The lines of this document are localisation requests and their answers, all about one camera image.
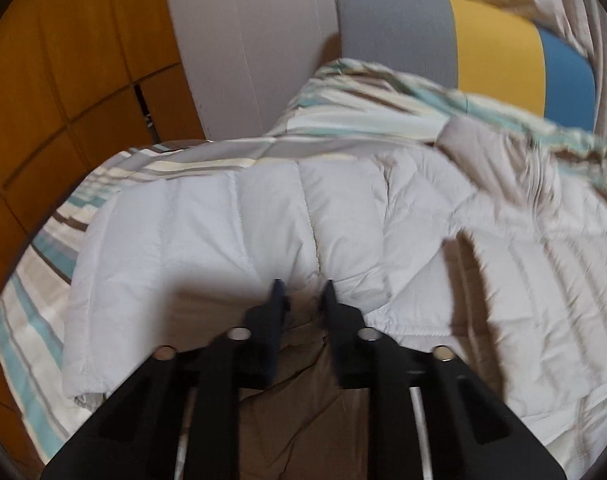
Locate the wooden wardrobe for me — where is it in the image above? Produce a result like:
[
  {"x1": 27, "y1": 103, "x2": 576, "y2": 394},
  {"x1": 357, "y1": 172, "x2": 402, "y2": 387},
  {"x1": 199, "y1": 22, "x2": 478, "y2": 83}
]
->
[{"x1": 0, "y1": 0, "x2": 207, "y2": 461}]

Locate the grey yellow blue headboard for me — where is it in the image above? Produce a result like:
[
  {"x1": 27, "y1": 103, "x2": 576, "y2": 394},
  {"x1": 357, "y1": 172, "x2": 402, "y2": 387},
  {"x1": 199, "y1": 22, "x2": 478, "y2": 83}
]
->
[{"x1": 335, "y1": 0, "x2": 598, "y2": 133}]

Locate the white down jacket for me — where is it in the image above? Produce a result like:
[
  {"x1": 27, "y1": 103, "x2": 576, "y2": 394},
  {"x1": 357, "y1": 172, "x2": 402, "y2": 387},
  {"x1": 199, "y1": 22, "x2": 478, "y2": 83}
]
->
[{"x1": 61, "y1": 120, "x2": 607, "y2": 480}]

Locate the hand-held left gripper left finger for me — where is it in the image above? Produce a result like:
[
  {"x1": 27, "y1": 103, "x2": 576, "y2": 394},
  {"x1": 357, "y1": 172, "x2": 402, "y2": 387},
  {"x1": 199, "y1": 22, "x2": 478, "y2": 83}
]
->
[{"x1": 41, "y1": 279, "x2": 292, "y2": 480}]

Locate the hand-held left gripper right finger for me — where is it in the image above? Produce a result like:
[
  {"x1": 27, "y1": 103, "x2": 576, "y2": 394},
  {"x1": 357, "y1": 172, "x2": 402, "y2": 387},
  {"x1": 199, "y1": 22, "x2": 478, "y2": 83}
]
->
[{"x1": 319, "y1": 280, "x2": 567, "y2": 480}]

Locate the striped duvet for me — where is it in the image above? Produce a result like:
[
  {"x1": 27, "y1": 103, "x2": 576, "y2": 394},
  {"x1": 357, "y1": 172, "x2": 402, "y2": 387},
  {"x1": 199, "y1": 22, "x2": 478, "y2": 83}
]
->
[{"x1": 0, "y1": 57, "x2": 607, "y2": 466}]

